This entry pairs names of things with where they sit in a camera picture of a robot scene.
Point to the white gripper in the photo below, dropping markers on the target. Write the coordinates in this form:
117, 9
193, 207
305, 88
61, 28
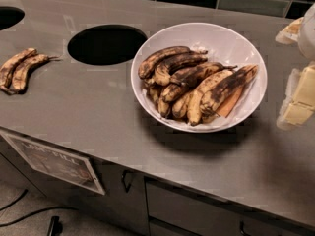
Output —
308, 33

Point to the blackened banana right of pile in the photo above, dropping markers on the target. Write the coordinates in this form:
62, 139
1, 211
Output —
216, 96

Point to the blackened banana of pile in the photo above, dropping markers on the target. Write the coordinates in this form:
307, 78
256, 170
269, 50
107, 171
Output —
216, 96
184, 79

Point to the white ceramic bowl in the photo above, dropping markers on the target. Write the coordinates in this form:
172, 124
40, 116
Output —
223, 45

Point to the blackened banana middle of pile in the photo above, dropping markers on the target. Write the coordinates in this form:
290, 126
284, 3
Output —
184, 79

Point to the yellow banana centre right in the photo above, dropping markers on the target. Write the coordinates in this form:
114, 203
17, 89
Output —
193, 112

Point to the yellow banana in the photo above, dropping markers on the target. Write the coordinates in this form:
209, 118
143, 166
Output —
193, 112
179, 108

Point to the yellow banana lower middle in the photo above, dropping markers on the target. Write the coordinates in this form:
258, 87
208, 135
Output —
179, 108

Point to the small banana lower left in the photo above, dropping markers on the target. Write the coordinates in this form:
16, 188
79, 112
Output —
154, 93

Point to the spotted banana top of pile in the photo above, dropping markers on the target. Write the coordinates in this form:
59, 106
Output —
148, 65

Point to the spotted banana on counter right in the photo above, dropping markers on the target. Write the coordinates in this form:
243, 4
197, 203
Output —
21, 74

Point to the spotted banana on counter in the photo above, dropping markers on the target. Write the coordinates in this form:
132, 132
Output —
21, 74
7, 69

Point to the spotted banana on counter left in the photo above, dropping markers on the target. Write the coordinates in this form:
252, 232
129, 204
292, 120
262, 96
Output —
7, 69

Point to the grey cabinet drawer front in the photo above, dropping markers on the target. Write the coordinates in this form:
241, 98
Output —
192, 215

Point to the black caster on floor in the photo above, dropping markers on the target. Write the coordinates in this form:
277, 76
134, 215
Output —
55, 227

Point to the black cabinet handle right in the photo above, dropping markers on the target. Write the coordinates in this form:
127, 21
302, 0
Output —
242, 229

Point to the black cabinet handle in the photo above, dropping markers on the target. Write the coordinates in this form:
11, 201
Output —
242, 229
126, 180

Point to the black cabinet handle left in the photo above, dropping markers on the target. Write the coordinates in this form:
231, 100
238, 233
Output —
126, 180

